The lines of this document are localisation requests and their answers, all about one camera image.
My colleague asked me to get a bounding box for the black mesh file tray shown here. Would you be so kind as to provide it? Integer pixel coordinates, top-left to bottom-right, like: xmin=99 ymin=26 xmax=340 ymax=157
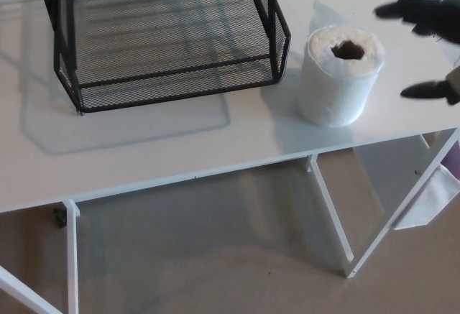
xmin=31 ymin=0 xmax=293 ymax=117

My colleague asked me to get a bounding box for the purple object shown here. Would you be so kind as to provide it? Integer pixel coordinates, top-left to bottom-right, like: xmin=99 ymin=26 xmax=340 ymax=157
xmin=441 ymin=137 xmax=460 ymax=183

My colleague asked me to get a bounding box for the white cloth bag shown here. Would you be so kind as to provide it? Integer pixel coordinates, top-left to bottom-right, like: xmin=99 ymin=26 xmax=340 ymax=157
xmin=392 ymin=165 xmax=460 ymax=231

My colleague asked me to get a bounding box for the white desk leg frame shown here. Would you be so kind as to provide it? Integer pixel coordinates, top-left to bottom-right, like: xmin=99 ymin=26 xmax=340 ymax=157
xmin=0 ymin=200 xmax=81 ymax=314
xmin=305 ymin=126 xmax=460 ymax=280

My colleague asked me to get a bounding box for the white toilet paper roll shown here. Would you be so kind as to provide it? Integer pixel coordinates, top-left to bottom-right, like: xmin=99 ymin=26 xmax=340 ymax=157
xmin=295 ymin=0 xmax=387 ymax=129

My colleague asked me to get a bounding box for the black caster wheel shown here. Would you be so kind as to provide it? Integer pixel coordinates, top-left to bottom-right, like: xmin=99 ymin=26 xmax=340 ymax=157
xmin=52 ymin=208 xmax=67 ymax=229

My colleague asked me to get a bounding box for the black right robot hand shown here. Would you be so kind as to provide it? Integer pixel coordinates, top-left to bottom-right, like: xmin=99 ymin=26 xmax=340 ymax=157
xmin=373 ymin=0 xmax=460 ymax=106

